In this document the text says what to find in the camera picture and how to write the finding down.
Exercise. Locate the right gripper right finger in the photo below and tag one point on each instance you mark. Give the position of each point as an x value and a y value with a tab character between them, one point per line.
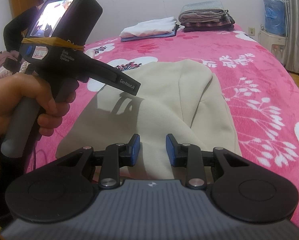
188	156

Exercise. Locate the blue water jug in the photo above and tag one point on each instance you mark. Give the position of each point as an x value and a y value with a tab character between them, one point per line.
275	17

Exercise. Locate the beige zip hoodie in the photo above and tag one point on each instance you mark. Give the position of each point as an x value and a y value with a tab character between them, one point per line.
182	98

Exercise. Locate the folded grey brown blankets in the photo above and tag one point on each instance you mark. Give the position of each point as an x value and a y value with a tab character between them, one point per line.
205	16

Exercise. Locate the white water dispenser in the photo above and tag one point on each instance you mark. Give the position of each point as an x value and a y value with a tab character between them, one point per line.
275	44

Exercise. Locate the folded white towel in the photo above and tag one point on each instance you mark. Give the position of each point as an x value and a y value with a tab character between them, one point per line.
149	28

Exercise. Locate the person left hand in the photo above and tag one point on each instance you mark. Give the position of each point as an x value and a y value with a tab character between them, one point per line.
35	93

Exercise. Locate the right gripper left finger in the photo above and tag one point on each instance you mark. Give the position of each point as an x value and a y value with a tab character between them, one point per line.
116	156

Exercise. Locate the folded purple cloth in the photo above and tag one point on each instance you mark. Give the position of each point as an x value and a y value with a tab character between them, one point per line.
166	35

